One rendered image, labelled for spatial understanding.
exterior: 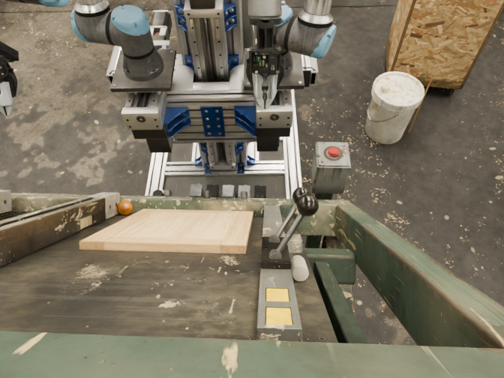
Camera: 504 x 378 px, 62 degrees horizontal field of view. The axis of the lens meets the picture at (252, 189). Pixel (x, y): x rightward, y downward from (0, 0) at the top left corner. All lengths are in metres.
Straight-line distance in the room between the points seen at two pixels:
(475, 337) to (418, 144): 2.44
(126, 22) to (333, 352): 1.38
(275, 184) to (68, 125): 1.54
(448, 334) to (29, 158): 2.77
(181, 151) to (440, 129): 1.71
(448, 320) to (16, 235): 0.79
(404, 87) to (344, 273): 1.78
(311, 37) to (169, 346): 1.26
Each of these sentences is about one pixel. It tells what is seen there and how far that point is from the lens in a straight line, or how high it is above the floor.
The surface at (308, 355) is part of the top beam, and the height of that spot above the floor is 1.81.
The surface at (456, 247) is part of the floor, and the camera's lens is 2.57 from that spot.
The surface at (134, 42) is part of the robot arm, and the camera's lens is 1.58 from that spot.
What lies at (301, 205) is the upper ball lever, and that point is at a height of 1.51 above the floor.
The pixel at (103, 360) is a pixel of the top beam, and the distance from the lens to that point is 0.30.
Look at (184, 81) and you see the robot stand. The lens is 1.77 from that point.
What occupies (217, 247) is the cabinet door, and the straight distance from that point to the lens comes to 0.94.
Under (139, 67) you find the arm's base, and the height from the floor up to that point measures 1.09.
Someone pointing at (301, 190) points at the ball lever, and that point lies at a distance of 0.82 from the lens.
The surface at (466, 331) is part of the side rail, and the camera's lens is 0.56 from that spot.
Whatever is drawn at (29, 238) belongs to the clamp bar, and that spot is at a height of 1.32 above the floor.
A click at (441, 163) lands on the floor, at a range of 2.88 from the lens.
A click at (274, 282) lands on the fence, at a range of 0.63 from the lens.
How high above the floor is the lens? 2.10
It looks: 56 degrees down
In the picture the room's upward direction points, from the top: 2 degrees counter-clockwise
